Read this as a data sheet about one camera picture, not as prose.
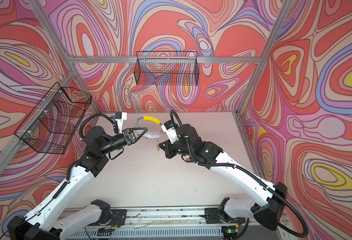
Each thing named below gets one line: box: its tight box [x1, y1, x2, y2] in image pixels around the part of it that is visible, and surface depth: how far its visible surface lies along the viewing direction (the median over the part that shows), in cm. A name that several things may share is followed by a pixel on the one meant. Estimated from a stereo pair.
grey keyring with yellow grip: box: [135, 115, 166, 140], surface depth 65 cm
